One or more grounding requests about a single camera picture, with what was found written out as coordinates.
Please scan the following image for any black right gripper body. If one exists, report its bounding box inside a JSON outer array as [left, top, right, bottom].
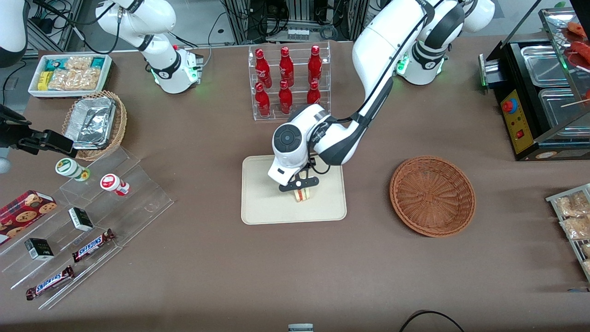
[[0, 121, 47, 155]]

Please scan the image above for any cream plastic tray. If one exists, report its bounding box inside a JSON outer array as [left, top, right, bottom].
[[241, 155, 347, 225]]

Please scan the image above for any foil tray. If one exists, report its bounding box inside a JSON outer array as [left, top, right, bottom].
[[65, 97, 117, 150]]

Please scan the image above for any light wicker basket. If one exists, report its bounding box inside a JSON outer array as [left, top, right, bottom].
[[61, 90, 128, 162]]

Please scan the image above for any brown woven basket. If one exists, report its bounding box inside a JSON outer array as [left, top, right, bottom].
[[389, 156, 476, 238]]

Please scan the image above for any green-lidded sunflower jar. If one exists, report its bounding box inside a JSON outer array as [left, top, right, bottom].
[[55, 158, 91, 182]]

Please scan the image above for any white rectangular snack bin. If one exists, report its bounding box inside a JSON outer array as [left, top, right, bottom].
[[28, 54, 113, 99]]

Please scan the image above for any red-lidded small jar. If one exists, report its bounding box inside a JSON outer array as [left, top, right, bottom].
[[100, 173, 130, 196]]

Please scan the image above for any large clear cracker bag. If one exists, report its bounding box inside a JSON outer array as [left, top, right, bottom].
[[46, 68, 104, 91]]

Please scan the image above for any clear acrylic bottle rack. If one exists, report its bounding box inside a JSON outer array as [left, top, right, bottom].
[[248, 41, 331, 121]]

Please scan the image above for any red tartan cookie box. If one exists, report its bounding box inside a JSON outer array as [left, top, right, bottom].
[[0, 190, 58, 246]]

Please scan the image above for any small black carton box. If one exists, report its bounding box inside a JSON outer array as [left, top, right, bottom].
[[68, 207, 94, 232], [24, 238, 55, 261]]

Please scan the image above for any small clear cracker bag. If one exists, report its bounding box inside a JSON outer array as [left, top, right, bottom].
[[65, 56, 93, 71]]

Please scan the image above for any clear acrylic stepped shelf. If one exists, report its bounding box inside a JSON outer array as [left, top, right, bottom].
[[0, 147, 175, 310]]

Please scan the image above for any Snickers chocolate bar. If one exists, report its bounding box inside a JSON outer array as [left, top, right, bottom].
[[72, 229, 116, 263], [25, 265, 75, 301]]

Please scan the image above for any black food warmer appliance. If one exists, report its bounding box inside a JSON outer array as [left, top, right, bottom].
[[478, 7, 590, 162]]

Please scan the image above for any steel food pan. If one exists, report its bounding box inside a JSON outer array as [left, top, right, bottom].
[[521, 45, 572, 88], [538, 88, 590, 130]]

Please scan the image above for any clear fried snack bag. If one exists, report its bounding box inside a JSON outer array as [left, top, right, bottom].
[[560, 216, 590, 240], [555, 191, 590, 217]]

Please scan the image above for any black looped cable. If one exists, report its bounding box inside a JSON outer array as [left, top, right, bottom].
[[399, 310, 465, 332]]

